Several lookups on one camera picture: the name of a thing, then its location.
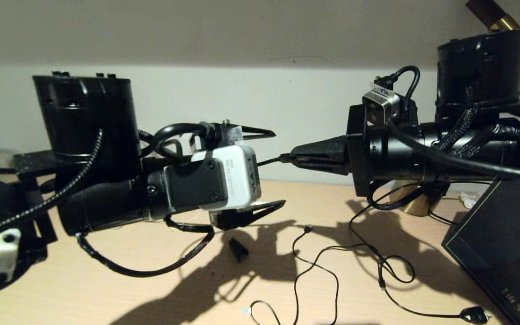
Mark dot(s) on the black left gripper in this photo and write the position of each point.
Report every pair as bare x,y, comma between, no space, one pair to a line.
188,185

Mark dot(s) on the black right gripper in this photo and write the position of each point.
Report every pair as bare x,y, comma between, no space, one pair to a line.
377,153

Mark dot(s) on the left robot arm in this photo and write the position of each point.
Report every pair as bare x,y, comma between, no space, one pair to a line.
84,135

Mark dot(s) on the small black clip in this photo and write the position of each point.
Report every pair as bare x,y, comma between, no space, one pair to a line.
238,249

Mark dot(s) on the brass desk lamp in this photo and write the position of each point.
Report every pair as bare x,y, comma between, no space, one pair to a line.
415,205

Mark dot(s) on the black charger block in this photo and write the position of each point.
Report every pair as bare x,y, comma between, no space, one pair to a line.
436,192

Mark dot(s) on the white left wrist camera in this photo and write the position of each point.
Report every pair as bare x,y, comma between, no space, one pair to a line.
242,176

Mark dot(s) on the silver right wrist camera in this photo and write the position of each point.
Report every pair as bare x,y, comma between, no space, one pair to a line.
379,106

